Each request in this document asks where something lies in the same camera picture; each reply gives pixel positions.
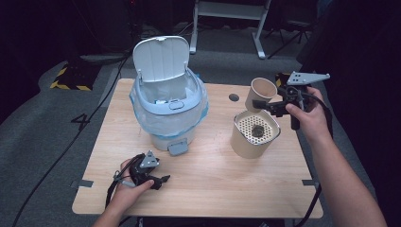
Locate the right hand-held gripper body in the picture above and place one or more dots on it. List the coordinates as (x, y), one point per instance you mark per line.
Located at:
(296, 94)

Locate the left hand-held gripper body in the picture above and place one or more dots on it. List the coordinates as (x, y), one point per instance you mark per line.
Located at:
(142, 175)

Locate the brown paper cup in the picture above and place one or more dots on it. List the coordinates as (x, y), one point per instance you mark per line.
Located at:
(263, 90)

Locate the dark tea dregs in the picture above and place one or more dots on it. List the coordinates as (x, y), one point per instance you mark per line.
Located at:
(258, 130)

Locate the beige canister with perforated strainer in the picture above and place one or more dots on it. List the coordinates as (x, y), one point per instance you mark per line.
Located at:
(242, 145)

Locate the white and blue pedal bin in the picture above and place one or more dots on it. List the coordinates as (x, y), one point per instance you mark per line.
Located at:
(164, 60)

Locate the person's left hand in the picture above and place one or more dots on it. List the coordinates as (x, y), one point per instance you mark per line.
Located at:
(126, 195)

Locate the person's right hand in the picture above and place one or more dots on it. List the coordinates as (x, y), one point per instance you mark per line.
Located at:
(315, 121)

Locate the black round table grommet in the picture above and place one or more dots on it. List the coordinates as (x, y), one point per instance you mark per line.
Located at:
(234, 97)

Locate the black tripod stand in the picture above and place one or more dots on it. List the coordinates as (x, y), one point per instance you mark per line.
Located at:
(293, 34)

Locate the clear blue bin liner bag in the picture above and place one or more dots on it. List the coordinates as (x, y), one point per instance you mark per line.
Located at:
(176, 123)

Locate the grey tape piece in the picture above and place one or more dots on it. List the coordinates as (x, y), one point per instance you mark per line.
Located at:
(83, 183)
(308, 182)

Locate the person's dark clothing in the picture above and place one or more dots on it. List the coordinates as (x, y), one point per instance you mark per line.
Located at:
(205, 222)

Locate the white metal stand frame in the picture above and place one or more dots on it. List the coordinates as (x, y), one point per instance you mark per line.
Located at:
(227, 9)

